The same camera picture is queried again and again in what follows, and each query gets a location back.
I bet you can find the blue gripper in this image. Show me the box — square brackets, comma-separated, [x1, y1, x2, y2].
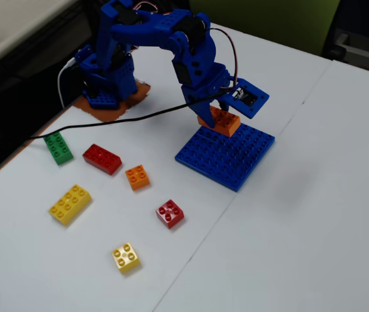
[171, 55, 234, 129]

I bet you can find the orange 2x4 block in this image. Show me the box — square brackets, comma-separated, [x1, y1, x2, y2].
[197, 106, 241, 137]

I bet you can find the orange 2x2 block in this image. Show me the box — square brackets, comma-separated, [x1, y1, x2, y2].
[125, 164, 151, 192]

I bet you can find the red 2x2 block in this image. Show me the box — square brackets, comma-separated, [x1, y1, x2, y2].
[155, 199, 185, 229]

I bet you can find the red 2x4 block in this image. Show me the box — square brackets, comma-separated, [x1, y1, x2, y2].
[82, 144, 123, 176]

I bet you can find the green 2x4 block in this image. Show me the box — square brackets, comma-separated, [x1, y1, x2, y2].
[43, 130, 74, 166]

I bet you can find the yellow 2x2 block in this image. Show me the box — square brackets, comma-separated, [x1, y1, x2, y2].
[111, 242, 141, 274]

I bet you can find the yellow 2x4 block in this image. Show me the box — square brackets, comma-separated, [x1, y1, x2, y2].
[48, 184, 92, 227]

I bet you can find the blue 8x8 baseplate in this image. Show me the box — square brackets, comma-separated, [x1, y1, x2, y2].
[174, 123, 275, 192]

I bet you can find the green panel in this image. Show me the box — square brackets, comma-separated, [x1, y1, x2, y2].
[189, 0, 340, 57]

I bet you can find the white side table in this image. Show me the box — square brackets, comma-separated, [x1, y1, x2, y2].
[0, 0, 78, 77]

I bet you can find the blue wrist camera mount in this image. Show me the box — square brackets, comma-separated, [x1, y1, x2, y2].
[222, 77, 270, 120]

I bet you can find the red white servo wire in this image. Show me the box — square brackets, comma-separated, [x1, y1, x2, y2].
[207, 27, 239, 83]

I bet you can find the black cable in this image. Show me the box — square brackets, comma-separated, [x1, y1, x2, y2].
[28, 92, 228, 140]

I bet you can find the white cable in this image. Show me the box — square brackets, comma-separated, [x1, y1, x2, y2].
[57, 58, 77, 108]

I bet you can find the grey metal chair frame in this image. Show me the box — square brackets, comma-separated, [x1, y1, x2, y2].
[322, 24, 369, 77]

